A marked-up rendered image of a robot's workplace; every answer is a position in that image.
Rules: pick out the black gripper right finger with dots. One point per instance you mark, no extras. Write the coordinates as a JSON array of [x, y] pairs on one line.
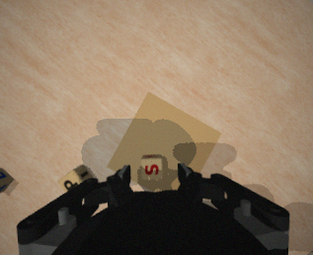
[[266, 220]]

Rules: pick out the tan square mat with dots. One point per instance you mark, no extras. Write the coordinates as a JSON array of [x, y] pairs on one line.
[[160, 128]]

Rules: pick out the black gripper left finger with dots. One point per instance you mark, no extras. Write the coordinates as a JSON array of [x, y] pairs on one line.
[[41, 232]]

